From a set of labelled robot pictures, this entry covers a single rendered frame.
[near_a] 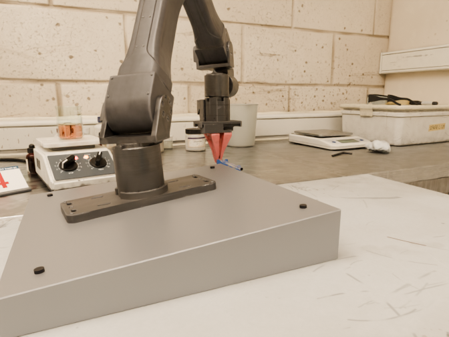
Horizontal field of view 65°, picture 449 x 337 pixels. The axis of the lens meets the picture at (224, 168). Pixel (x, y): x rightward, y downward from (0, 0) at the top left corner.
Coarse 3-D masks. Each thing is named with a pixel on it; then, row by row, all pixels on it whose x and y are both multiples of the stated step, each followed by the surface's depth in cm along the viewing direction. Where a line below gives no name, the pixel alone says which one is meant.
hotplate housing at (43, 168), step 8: (96, 144) 80; (40, 152) 71; (48, 152) 68; (56, 152) 69; (64, 152) 70; (72, 152) 70; (80, 152) 71; (40, 160) 70; (40, 168) 71; (48, 168) 65; (40, 176) 73; (48, 176) 64; (96, 176) 67; (104, 176) 68; (112, 176) 69; (48, 184) 65; (56, 184) 63; (64, 184) 64; (72, 184) 64; (80, 184) 65; (88, 184) 66
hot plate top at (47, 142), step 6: (36, 138) 76; (42, 138) 76; (48, 138) 76; (54, 138) 76; (84, 138) 76; (90, 138) 76; (96, 138) 76; (42, 144) 69; (48, 144) 68; (54, 144) 69; (60, 144) 69; (66, 144) 70; (72, 144) 71; (78, 144) 71; (84, 144) 72; (90, 144) 73
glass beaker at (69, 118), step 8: (72, 104) 71; (80, 104) 73; (56, 112) 71; (64, 112) 71; (72, 112) 71; (80, 112) 73; (56, 120) 72; (64, 120) 71; (72, 120) 71; (80, 120) 73; (64, 128) 71; (72, 128) 72; (80, 128) 73; (64, 136) 72; (72, 136) 72; (80, 136) 73
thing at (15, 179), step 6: (0, 174) 67; (6, 174) 68; (12, 174) 69; (18, 174) 69; (0, 180) 66; (6, 180) 67; (12, 180) 68; (18, 180) 68; (0, 186) 66; (6, 186) 66; (12, 186) 67; (18, 186) 67
